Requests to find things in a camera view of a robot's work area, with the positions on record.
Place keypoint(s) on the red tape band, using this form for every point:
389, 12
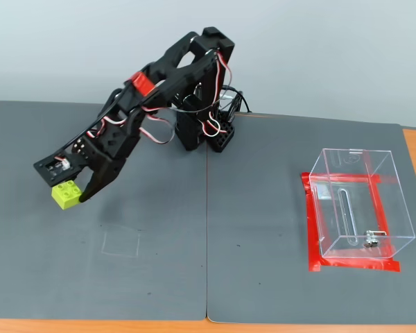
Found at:
142, 83

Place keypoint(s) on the black perforated base block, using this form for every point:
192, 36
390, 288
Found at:
223, 137

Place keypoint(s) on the red tape floor marking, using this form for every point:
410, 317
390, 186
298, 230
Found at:
312, 243

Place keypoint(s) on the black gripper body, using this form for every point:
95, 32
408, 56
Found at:
105, 168

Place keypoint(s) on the green lego block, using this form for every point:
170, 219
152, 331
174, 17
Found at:
64, 200

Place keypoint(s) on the dark grey mat with chalk square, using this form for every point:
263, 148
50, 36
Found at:
90, 270

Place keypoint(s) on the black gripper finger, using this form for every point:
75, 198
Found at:
98, 182

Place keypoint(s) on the small metal box latch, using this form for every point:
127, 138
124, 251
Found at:
371, 239

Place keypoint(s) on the transparent acrylic box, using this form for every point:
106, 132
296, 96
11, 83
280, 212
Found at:
385, 208

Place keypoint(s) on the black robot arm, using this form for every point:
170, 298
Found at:
194, 71

